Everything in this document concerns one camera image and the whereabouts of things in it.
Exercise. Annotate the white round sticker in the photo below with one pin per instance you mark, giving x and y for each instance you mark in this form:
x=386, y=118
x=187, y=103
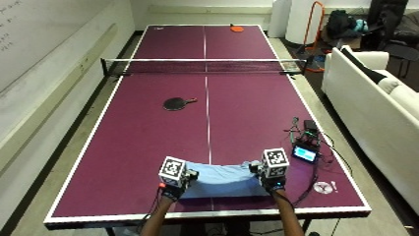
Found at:
x=322, y=187

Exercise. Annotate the whiteboard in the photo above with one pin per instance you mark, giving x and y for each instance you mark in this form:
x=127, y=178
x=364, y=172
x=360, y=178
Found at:
x=39, y=36

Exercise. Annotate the white marker cube right glove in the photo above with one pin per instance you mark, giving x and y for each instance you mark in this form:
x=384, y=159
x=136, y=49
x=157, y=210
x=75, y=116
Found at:
x=276, y=162

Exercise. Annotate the table tennis net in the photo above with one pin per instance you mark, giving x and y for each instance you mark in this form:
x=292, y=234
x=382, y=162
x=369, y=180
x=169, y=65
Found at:
x=205, y=65

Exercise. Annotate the orange table tennis paddle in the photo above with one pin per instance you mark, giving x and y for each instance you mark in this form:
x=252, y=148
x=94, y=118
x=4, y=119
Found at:
x=237, y=28

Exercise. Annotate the white sofa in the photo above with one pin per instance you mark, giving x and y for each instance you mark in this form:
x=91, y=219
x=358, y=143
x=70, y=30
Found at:
x=376, y=108

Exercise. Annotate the white marker cube left glove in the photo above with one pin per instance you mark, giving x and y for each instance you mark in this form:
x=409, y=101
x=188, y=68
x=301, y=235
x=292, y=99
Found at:
x=173, y=171

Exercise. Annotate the black backpack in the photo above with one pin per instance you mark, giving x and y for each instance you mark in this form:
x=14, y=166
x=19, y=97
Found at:
x=342, y=23

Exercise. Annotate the orange metal frame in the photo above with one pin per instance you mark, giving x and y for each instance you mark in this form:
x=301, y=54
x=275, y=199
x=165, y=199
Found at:
x=316, y=32

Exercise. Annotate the white marker cube glove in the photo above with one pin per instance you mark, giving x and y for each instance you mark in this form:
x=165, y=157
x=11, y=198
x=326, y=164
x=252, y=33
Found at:
x=173, y=171
x=276, y=162

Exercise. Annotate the white cylindrical column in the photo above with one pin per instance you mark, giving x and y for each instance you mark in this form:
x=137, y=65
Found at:
x=301, y=19

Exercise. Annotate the person's left hand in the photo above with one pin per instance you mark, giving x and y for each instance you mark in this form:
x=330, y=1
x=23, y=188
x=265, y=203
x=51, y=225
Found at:
x=175, y=190

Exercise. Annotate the person's right hand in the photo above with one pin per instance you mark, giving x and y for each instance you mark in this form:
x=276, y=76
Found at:
x=272, y=183

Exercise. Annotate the small screen device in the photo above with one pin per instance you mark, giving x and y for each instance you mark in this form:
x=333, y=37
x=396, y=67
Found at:
x=305, y=153

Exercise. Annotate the light blue cloth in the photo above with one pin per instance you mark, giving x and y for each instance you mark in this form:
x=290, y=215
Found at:
x=223, y=180

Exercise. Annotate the black table tennis paddle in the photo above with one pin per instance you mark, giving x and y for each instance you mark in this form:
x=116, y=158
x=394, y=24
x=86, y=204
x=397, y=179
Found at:
x=177, y=103

